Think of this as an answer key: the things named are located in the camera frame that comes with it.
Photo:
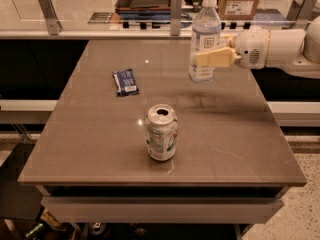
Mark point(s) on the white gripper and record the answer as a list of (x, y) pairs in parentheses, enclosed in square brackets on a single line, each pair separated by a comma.
[(251, 48)]

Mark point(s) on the middle metal glass bracket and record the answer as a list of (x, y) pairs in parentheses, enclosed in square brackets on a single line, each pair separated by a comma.
[(175, 17)]

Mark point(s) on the left metal glass bracket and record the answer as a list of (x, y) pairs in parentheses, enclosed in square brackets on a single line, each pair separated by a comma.
[(54, 27)]

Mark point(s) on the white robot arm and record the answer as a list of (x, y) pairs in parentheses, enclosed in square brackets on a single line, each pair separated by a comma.
[(294, 51)]

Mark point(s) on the metal glass bracket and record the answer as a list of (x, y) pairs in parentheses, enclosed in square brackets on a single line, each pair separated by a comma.
[(54, 27), (300, 13), (175, 17)]

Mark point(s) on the right metal glass bracket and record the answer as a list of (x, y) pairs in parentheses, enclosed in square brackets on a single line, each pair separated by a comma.
[(300, 13)]

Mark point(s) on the cardboard box with label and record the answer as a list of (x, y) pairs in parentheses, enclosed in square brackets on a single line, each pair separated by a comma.
[(237, 9)]

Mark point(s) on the white table drawer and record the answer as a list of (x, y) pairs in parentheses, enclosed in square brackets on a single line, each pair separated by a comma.
[(162, 209)]

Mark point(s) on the white green 7up can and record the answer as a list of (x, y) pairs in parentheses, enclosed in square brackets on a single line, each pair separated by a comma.
[(161, 131)]

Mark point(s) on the blue snack packet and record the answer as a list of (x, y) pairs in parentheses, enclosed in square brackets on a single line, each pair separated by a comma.
[(125, 83)]

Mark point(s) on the blue plastic water bottle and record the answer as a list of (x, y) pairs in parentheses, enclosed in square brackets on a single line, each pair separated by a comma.
[(206, 29)]

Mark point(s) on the green bottle under table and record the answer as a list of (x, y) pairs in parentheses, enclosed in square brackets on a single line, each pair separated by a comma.
[(36, 232)]

